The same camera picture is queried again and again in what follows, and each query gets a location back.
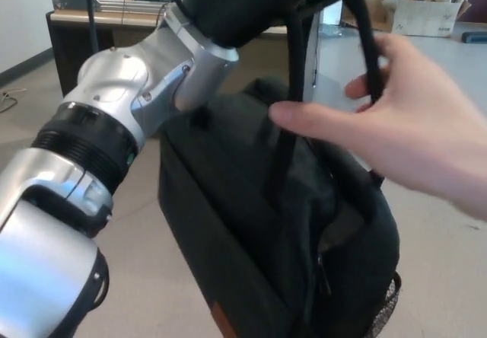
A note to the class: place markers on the clear plastic wrap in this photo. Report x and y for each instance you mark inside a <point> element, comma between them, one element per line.
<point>338,30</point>

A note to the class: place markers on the black lunchbag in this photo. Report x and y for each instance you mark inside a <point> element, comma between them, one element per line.
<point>243,201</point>

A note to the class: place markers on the dark wooden desk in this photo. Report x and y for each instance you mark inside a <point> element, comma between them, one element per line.
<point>76,48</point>

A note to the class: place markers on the open cardboard box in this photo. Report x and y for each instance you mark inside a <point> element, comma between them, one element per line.
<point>426,18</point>

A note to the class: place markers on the dark blue flat object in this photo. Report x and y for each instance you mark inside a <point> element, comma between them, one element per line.
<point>475,38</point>

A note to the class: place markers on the person right hand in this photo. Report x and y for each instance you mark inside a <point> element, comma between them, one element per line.
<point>418,125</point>

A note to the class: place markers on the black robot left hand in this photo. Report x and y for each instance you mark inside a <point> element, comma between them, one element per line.
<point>236,3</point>

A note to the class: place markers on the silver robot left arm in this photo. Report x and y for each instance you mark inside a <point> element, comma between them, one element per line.
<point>110,79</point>

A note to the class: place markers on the flattened brown cardboard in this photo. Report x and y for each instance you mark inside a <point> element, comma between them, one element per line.
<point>382,20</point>

